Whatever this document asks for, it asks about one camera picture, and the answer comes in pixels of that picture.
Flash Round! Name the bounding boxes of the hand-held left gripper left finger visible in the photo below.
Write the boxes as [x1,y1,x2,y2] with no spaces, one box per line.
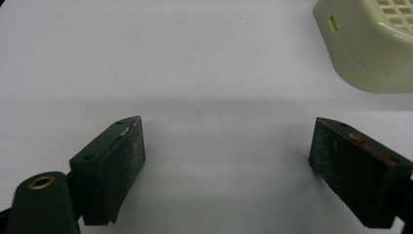
[68,115,147,226]

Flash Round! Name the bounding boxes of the cream plastic basket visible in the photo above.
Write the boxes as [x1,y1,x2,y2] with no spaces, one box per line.
[312,0,413,95]

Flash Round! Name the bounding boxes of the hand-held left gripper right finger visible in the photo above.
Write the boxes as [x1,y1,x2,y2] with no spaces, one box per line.
[308,116,413,229]

